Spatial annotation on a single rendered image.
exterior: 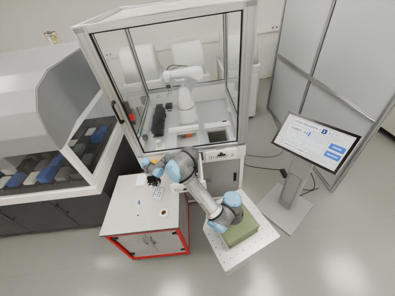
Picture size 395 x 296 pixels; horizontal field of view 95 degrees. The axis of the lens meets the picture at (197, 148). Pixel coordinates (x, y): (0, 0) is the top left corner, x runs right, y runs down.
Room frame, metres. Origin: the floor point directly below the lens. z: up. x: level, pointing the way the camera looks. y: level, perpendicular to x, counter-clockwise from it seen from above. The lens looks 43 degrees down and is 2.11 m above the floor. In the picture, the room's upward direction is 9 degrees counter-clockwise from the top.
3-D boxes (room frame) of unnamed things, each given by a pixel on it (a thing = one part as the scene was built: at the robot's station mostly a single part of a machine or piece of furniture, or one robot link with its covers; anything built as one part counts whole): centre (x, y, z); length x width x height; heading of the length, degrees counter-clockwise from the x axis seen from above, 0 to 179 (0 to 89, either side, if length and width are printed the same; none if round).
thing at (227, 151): (1.18, -0.21, 0.87); 0.29 x 0.02 x 0.11; 87
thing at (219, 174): (1.67, 0.03, 0.40); 1.03 x 0.95 x 0.80; 87
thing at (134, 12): (1.68, 0.04, 1.95); 0.94 x 0.87 x 0.02; 87
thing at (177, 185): (0.88, 0.12, 0.87); 0.29 x 0.02 x 0.11; 87
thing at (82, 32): (1.67, 0.04, 1.47); 1.02 x 0.95 x 1.05; 87
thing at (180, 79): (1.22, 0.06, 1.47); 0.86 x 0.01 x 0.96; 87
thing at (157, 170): (0.91, 0.32, 1.11); 0.11 x 0.11 x 0.08; 45
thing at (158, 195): (0.93, 0.40, 0.78); 0.12 x 0.08 x 0.04; 166
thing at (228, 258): (0.57, -0.18, 0.70); 0.45 x 0.44 x 0.12; 20
